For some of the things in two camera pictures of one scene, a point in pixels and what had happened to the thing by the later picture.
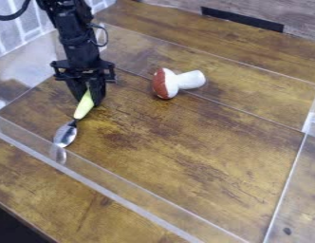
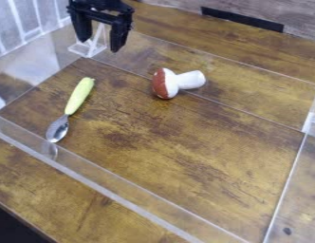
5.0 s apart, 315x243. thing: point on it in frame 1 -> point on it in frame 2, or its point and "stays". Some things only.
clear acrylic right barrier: (297, 224) stays
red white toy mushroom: (168, 83) stays
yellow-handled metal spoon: (67, 133) -> (57, 131)
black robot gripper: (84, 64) -> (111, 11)
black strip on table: (242, 19) stays
